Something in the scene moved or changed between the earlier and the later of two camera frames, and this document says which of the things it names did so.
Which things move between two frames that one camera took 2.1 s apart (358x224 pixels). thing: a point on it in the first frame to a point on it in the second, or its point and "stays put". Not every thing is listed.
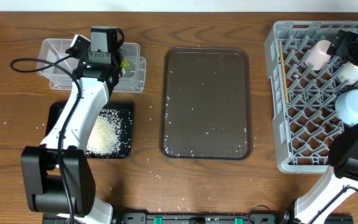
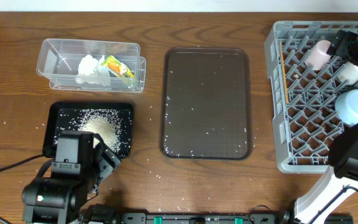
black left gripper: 117,66 to 108,160
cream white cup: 350,73 stays put
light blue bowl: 350,106 stays put
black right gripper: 342,46 stays put
